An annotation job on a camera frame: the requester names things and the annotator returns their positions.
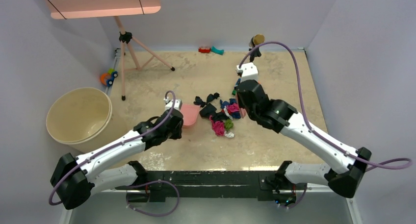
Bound pink dustpan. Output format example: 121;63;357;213
181;104;200;128

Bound green paper scrap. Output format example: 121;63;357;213
224;119;234;131

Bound small white paper scrap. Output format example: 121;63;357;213
224;132;234;138

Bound pink hand brush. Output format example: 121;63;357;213
238;103;247;119

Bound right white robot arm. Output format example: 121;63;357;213
236;80;372;198

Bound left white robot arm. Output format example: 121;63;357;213
48;109;183;210

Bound blue toy brick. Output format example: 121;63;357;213
234;78;241;89

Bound teal curved toy piece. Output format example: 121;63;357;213
210;46;225;55

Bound black stand gold microphone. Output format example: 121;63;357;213
249;34;265;62

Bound red toy block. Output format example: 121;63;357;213
198;47;211;53

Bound orange blue toy car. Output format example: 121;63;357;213
100;69;118;87

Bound beige round bucket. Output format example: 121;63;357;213
46;88;128;153

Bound pink music stand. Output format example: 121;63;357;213
37;0;176;101

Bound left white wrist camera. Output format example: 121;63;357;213
164;98;182;111

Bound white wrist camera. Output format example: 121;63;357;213
236;62;259;83
164;98;182;111

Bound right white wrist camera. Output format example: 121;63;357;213
236;62;259;83

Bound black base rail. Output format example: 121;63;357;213
126;171;306;204

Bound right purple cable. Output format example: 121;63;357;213
237;41;414;210

